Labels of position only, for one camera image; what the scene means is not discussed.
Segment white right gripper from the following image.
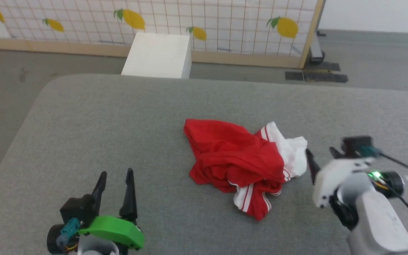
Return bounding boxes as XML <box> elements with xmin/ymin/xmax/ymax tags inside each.
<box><xmin>305</xmin><ymin>146</ymin><xmax>375</xmax><ymax>209</ymax></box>

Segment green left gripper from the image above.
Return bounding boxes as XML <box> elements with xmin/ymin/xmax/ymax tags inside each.
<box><xmin>78</xmin><ymin>168</ymin><xmax>145</xmax><ymax>249</ymax></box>

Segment grey fabric sofa cushion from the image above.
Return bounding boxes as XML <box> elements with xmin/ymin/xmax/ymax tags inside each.
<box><xmin>0</xmin><ymin>74</ymin><xmax>408</xmax><ymax>255</ymax></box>

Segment small black floor mat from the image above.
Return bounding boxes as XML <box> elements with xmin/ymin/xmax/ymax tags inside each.
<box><xmin>284</xmin><ymin>71</ymin><xmax>305</xmax><ymax>81</ymax></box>

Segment long black floor mat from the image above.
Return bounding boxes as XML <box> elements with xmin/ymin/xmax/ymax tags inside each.
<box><xmin>305</xmin><ymin>62</ymin><xmax>341</xmax><ymax>72</ymax></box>
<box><xmin>304</xmin><ymin>72</ymin><xmax>349</xmax><ymax>83</ymax></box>

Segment white box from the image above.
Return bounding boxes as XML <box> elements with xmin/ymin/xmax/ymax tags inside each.
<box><xmin>121</xmin><ymin>32</ymin><xmax>192</xmax><ymax>79</ymax></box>

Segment red white basketball jersey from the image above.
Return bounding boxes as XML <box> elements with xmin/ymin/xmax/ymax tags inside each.
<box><xmin>183</xmin><ymin>119</ymin><xmax>308</xmax><ymax>221</ymax></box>

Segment lemon-patterned grid screen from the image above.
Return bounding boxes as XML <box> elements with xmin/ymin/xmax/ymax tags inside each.
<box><xmin>0</xmin><ymin>0</ymin><xmax>325</xmax><ymax>69</ymax></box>

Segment grey metal partition foot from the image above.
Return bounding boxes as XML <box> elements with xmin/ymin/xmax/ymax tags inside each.
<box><xmin>309</xmin><ymin>31</ymin><xmax>327</xmax><ymax>64</ymax></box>

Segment black cable teal plug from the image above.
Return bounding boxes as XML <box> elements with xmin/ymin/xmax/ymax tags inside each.
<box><xmin>359</xmin><ymin>145</ymin><xmax>408</xmax><ymax>248</ymax></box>
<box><xmin>56</xmin><ymin>217</ymin><xmax>81</xmax><ymax>249</ymax></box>

